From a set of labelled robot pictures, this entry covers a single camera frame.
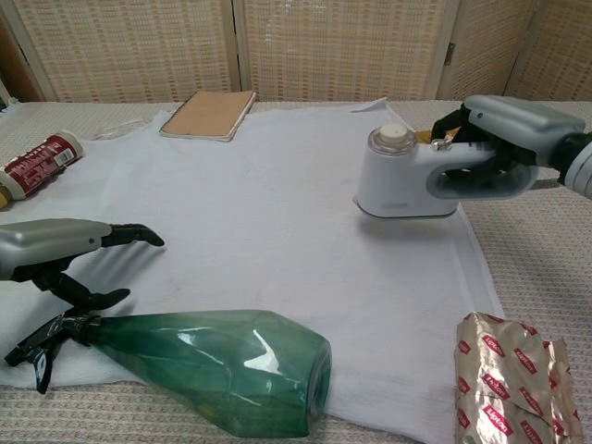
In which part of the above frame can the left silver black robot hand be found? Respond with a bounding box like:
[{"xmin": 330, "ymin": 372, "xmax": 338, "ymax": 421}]
[{"xmin": 0, "ymin": 218, "xmax": 166, "ymax": 320}]

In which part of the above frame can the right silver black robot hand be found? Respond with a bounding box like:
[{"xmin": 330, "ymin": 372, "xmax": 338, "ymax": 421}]
[{"xmin": 430, "ymin": 94, "xmax": 586, "ymax": 186}]

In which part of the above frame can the white handheld steam iron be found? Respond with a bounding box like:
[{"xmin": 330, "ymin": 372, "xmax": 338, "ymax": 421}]
[{"xmin": 351, "ymin": 124, "xmax": 533, "ymax": 219}]

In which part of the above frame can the red label sauce bottle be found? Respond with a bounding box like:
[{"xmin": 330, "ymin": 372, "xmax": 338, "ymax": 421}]
[{"xmin": 0, "ymin": 132, "xmax": 87, "ymax": 212}]

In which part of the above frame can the beige woven table cover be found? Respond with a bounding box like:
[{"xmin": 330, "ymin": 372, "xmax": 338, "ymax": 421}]
[{"xmin": 0, "ymin": 97, "xmax": 592, "ymax": 444}]

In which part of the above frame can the brown wooden door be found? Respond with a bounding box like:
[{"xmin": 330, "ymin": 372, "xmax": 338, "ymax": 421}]
[{"xmin": 0, "ymin": 20, "xmax": 43, "ymax": 101}]

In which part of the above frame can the woven folding screen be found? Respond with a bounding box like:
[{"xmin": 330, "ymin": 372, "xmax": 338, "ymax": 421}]
[{"xmin": 0, "ymin": 0, "xmax": 592, "ymax": 103}]

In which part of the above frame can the green plastic spray bottle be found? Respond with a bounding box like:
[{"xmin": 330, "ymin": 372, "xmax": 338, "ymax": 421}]
[{"xmin": 4, "ymin": 308, "xmax": 333, "ymax": 438}]

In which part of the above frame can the brown spiral notebook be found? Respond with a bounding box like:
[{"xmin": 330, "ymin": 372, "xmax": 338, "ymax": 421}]
[{"xmin": 158, "ymin": 90, "xmax": 257, "ymax": 142}]

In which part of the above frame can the white sleeveless garment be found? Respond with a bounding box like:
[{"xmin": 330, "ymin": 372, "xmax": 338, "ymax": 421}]
[{"xmin": 0, "ymin": 96, "xmax": 506, "ymax": 422}]

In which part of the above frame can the gold Lipton foil package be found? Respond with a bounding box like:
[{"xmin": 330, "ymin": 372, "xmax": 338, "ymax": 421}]
[{"xmin": 453, "ymin": 311, "xmax": 585, "ymax": 444}]

